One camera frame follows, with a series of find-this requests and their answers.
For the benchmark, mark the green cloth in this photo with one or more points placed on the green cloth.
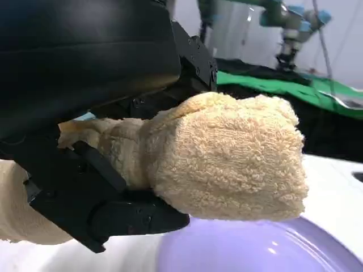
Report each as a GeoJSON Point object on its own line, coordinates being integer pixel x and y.
{"type": "Point", "coordinates": [283, 90]}

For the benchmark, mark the beige towel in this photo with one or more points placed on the beige towel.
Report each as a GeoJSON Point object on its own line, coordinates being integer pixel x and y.
{"type": "Point", "coordinates": [227, 158]}

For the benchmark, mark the lilac plate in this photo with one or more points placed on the lilac plate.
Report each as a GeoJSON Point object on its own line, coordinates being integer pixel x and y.
{"type": "Point", "coordinates": [255, 249]}

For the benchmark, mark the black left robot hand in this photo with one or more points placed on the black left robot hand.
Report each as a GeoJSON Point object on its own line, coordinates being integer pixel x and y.
{"type": "Point", "coordinates": [85, 56]}

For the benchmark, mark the black cloth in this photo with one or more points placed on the black cloth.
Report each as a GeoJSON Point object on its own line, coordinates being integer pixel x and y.
{"type": "Point", "coordinates": [326, 136]}

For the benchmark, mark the pale green mug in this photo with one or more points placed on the pale green mug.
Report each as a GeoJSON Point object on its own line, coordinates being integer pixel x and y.
{"type": "Point", "coordinates": [84, 116]}

